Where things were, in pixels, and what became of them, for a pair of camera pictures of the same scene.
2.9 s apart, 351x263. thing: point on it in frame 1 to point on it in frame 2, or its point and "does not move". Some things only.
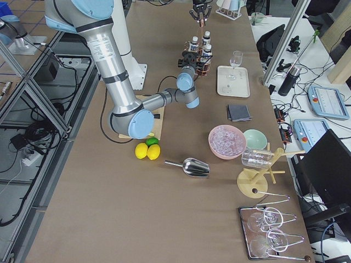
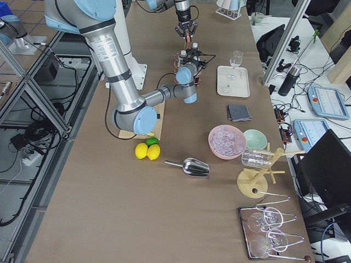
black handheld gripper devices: x=294 y=44 does not move
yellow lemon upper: x=141 y=150 does not move
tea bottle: x=206 y=39 to x=195 y=44
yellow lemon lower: x=153 y=151 does not move
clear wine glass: x=236 y=59 does not move
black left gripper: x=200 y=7 to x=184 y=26
